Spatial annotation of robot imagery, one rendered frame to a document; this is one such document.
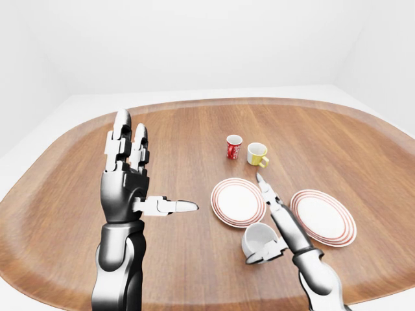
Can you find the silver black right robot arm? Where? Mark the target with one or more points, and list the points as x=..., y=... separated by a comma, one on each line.
x=321, y=278

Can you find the yellow and white mug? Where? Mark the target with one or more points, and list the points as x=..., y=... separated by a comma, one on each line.
x=257, y=155

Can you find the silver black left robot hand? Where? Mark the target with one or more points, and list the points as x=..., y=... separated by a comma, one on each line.
x=115, y=191

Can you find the red patterned mug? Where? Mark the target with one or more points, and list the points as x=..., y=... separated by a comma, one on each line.
x=233, y=147

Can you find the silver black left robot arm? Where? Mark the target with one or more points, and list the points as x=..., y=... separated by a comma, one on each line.
x=116, y=265

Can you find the white plate with red rings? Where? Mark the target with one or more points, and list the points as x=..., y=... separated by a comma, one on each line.
x=322, y=217
x=238, y=202

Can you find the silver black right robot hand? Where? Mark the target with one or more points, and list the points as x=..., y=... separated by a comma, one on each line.
x=285, y=226

